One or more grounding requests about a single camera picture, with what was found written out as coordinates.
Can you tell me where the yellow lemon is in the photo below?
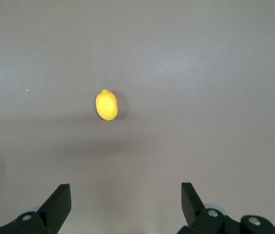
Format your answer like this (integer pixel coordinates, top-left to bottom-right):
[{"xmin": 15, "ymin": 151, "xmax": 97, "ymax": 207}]
[{"xmin": 95, "ymin": 89, "xmax": 119, "ymax": 121}]

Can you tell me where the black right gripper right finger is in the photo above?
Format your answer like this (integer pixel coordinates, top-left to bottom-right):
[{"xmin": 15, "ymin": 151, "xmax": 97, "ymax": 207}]
[{"xmin": 177, "ymin": 182, "xmax": 242, "ymax": 234}]

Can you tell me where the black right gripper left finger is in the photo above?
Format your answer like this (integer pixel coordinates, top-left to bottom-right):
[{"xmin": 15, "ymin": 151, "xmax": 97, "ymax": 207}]
[{"xmin": 0, "ymin": 183, "xmax": 72, "ymax": 234}]

